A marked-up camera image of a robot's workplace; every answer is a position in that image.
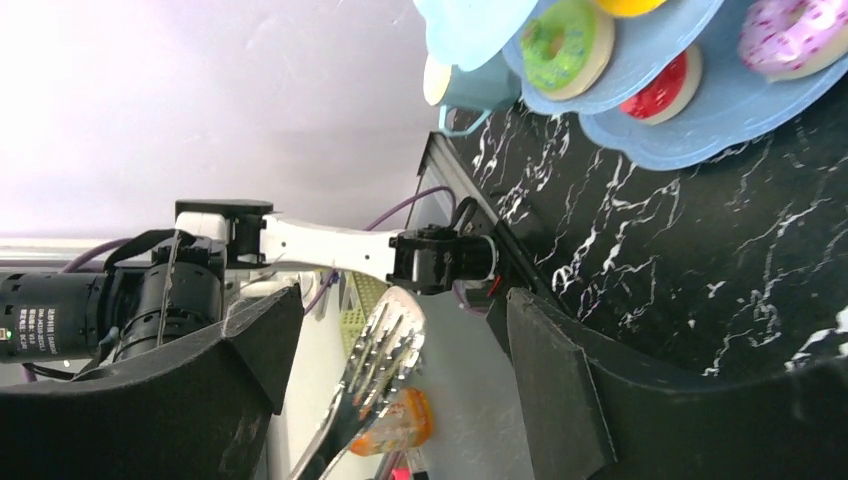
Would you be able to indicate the red glazed donut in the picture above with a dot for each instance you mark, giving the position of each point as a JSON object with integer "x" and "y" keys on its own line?
{"x": 669, "y": 93}

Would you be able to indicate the orange cookie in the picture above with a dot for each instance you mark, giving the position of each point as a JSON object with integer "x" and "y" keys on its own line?
{"x": 408, "y": 423}

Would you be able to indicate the silver metal tongs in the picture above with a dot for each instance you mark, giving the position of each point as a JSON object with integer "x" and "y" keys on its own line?
{"x": 381, "y": 361}

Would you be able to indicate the yellow cake slice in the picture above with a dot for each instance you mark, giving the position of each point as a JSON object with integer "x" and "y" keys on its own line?
{"x": 628, "y": 8}

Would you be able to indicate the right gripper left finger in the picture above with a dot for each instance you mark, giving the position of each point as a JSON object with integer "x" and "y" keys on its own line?
{"x": 198, "y": 407}

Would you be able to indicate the green glazed donut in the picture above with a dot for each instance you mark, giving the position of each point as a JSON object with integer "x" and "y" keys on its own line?
{"x": 566, "y": 48}

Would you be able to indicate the blue three-tier cake stand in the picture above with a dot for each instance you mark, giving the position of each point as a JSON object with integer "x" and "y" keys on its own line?
{"x": 733, "y": 104}

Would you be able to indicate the light blue cup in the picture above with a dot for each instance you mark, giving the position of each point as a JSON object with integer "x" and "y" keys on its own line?
{"x": 491, "y": 87}

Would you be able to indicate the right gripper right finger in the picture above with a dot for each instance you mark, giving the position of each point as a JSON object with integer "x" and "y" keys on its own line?
{"x": 594, "y": 408}

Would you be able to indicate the purple glazed donut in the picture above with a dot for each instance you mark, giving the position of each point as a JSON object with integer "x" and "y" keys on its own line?
{"x": 785, "y": 40}

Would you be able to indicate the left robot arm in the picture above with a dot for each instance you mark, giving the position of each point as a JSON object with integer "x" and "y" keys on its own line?
{"x": 129, "y": 296}

